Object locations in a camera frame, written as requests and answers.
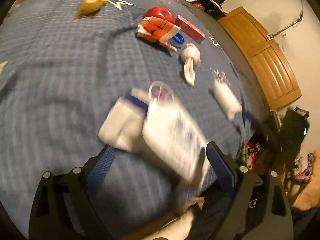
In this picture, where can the red apple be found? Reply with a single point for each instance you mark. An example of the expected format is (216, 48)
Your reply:
(160, 12)

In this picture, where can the white bubble wrap sheet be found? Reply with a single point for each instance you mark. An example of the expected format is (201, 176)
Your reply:
(224, 95)

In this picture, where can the white knotted sock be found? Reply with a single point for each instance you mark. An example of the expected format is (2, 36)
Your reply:
(191, 57)

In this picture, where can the red cardboard box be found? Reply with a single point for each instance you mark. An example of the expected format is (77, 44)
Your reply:
(191, 30)

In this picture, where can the yellow crumpled wrapper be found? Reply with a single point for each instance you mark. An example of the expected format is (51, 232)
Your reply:
(89, 7)

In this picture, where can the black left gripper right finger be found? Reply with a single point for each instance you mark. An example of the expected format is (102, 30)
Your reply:
(259, 207)

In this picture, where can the white wet wipes pack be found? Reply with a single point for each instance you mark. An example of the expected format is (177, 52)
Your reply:
(161, 131)

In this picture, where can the clear plastic ring lid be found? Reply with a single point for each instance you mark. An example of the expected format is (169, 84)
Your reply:
(161, 92)

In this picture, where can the orange printed paper cup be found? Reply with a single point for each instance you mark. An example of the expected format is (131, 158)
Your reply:
(157, 30)

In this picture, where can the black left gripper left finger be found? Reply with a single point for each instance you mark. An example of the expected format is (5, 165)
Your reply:
(62, 208)

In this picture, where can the blue checked bed sheet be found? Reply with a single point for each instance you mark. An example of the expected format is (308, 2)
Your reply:
(62, 74)

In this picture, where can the blue bottle cap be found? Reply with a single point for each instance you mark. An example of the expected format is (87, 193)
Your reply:
(177, 40)

